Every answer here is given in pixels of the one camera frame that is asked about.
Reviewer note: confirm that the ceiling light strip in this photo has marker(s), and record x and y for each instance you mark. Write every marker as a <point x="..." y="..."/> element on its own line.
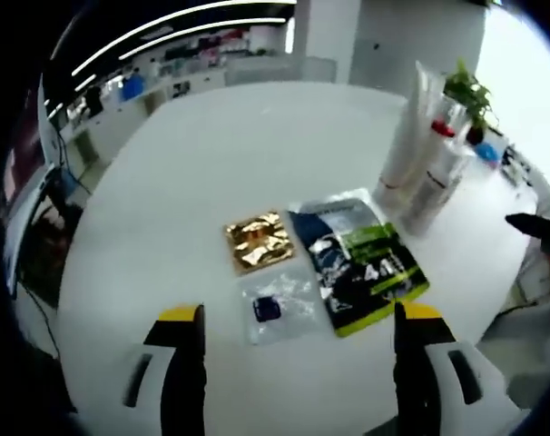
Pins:
<point x="202" y="34"/>
<point x="166" y="20"/>

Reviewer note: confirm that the white office chair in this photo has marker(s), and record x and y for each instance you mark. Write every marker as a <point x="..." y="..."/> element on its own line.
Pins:
<point x="529" y="290"/>

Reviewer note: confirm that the large display screen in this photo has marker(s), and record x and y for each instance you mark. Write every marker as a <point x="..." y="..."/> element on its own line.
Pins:
<point x="23" y="150"/>

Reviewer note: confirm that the dark red plant pot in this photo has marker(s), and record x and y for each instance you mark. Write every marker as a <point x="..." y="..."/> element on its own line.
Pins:
<point x="474" y="135"/>

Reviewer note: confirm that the green black skincare sachet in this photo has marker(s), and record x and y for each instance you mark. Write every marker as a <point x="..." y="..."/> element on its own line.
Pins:
<point x="384" y="272"/>

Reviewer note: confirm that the small clear skincare sachet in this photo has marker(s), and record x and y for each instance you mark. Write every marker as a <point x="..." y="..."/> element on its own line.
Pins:
<point x="297" y="295"/>

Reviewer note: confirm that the white display counter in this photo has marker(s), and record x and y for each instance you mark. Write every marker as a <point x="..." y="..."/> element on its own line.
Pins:
<point x="189" y="84"/>

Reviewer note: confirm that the blue storage bin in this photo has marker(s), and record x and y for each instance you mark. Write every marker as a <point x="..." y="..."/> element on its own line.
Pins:
<point x="133" y="87"/>

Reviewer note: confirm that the green plant in white pot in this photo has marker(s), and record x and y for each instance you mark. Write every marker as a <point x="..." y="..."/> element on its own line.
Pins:
<point x="468" y="91"/>

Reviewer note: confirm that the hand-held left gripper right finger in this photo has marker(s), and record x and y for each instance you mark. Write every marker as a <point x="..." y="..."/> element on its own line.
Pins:
<point x="420" y="377"/>

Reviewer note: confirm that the dark desk clutter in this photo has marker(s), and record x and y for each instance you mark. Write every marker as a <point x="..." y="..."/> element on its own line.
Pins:
<point x="517" y="165"/>

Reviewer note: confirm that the large white skincare tube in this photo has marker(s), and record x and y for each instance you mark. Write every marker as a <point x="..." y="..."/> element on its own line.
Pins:
<point x="418" y="113"/>

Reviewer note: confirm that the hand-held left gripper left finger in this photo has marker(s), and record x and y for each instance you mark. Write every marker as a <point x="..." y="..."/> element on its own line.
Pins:
<point x="184" y="377"/>

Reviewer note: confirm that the red collar skincare pump bottle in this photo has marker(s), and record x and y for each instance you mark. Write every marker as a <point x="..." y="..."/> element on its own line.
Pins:
<point x="443" y="127"/>

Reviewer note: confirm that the small blue container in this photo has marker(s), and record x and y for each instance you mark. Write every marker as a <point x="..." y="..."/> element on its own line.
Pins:
<point x="488" y="152"/>

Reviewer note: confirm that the frosted glass partition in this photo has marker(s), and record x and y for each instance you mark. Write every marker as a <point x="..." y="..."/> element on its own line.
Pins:
<point x="279" y="70"/>

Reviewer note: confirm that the gold foil skincare sachet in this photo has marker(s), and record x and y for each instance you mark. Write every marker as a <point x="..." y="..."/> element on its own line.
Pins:
<point x="259" y="240"/>

